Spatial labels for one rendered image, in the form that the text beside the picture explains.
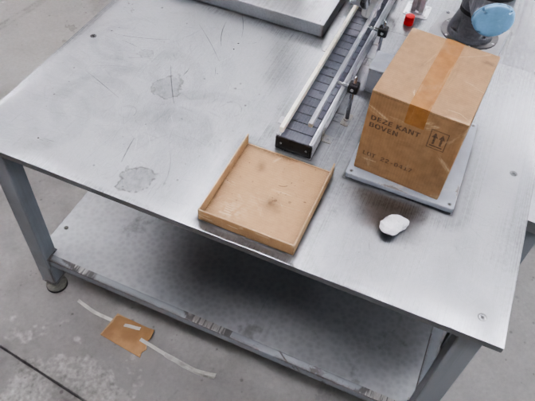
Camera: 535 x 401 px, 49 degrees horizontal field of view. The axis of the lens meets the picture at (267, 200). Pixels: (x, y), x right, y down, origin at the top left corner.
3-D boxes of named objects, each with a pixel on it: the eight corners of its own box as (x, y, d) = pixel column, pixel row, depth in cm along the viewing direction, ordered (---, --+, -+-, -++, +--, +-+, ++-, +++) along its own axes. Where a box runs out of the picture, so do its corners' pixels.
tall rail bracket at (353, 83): (329, 110, 179) (337, 67, 166) (353, 118, 177) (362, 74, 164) (326, 117, 177) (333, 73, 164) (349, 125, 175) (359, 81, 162)
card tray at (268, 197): (247, 143, 168) (247, 133, 165) (333, 173, 163) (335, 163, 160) (197, 219, 150) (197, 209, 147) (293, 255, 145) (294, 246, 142)
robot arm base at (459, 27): (451, 16, 204) (460, -11, 196) (495, 28, 201) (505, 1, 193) (443, 38, 194) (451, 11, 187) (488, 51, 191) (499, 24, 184)
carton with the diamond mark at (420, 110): (391, 103, 179) (412, 26, 159) (467, 131, 173) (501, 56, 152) (353, 166, 162) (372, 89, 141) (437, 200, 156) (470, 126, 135)
